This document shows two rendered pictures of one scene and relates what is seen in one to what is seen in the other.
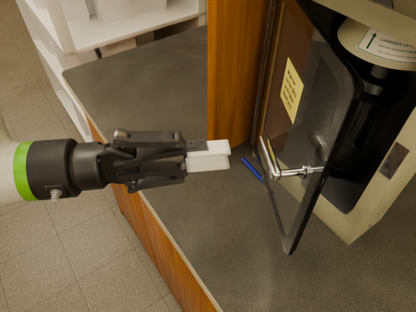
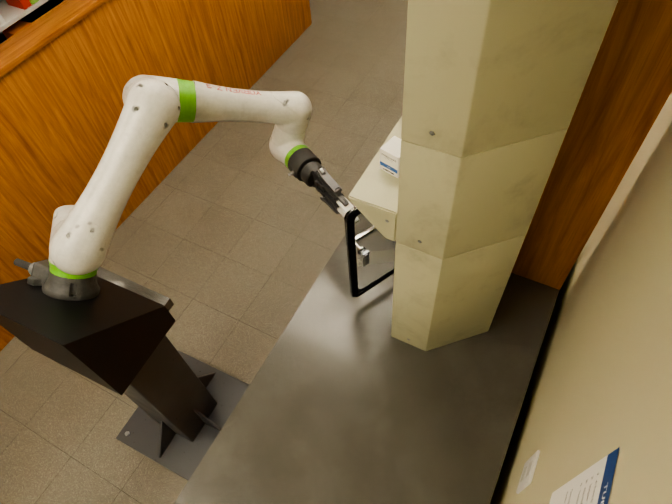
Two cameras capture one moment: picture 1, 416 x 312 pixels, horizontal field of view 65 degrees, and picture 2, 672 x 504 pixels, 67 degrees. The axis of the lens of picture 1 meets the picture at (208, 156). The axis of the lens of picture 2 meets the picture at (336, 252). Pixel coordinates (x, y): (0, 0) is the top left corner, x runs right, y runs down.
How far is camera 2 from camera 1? 1.14 m
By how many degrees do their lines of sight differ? 42
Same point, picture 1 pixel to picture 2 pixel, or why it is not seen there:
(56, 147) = (305, 156)
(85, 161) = (307, 170)
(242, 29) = not seen: hidden behind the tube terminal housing
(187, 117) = not seen: hidden behind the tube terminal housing
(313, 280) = (354, 323)
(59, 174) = (296, 166)
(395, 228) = (425, 362)
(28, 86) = not seen: hidden behind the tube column
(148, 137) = (328, 180)
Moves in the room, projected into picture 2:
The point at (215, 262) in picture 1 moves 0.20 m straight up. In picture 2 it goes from (335, 272) to (331, 235)
